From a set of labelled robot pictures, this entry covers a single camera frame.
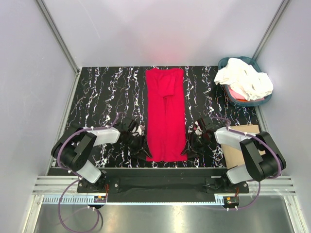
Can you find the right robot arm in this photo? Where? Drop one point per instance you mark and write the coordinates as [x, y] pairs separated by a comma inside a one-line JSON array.
[[262, 158]]

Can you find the teal laundry basket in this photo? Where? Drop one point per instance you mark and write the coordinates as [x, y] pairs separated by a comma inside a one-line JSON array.
[[222, 63]]

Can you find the folded beige t shirt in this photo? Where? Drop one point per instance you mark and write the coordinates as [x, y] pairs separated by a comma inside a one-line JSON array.
[[234, 157]]

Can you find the white t shirt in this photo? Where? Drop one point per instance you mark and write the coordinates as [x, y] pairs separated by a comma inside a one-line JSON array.
[[244, 80]]

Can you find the frame post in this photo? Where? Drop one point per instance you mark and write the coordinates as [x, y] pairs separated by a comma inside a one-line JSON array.
[[272, 25], [57, 35]]

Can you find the right frame post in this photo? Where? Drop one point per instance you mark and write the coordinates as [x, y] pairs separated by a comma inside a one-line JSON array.
[[272, 25]]

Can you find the slotted cable duct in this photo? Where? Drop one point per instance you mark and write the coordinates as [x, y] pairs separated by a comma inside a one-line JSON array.
[[134, 200]]

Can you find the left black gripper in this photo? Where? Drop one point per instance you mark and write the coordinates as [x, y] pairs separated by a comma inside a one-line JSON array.
[[141, 146]]

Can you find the connector board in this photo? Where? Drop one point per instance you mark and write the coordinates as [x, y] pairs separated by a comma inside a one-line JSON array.
[[231, 201], [100, 199]]

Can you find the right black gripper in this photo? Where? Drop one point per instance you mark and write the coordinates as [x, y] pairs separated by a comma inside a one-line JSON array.
[[195, 151]]

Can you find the red t shirt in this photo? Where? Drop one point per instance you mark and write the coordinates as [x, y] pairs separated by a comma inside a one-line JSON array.
[[166, 131]]

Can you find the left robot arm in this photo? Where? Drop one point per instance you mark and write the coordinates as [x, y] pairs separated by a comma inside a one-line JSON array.
[[73, 149]]

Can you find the aluminium front rail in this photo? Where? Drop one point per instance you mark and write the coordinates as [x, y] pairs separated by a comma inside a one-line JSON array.
[[55, 185]]

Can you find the left frame post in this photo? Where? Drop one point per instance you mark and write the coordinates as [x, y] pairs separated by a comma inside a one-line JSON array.
[[57, 35]]

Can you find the right connector board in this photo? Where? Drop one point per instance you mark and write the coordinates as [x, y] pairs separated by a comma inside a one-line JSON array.
[[231, 201]]

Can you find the pink t shirt in basket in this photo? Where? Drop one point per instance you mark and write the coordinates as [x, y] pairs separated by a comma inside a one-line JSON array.
[[236, 94]]

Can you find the left connector board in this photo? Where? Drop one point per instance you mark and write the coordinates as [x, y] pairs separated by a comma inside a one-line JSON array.
[[100, 199]]

